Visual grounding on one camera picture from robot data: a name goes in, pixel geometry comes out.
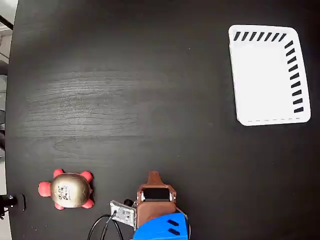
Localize red turtle toy gold shell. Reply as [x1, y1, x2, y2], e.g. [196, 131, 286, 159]
[37, 168, 95, 210]

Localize white plastic basket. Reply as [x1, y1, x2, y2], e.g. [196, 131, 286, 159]
[228, 24, 312, 127]

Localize black table clamp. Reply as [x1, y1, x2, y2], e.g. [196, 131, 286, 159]
[0, 193, 27, 212]

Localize black metal bar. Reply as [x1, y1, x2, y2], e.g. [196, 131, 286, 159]
[0, 14, 14, 30]

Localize white red servo wire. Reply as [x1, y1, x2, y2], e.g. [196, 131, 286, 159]
[174, 206, 192, 238]

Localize camera circuit board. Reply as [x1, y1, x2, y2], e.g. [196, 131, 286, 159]
[109, 198, 138, 231]

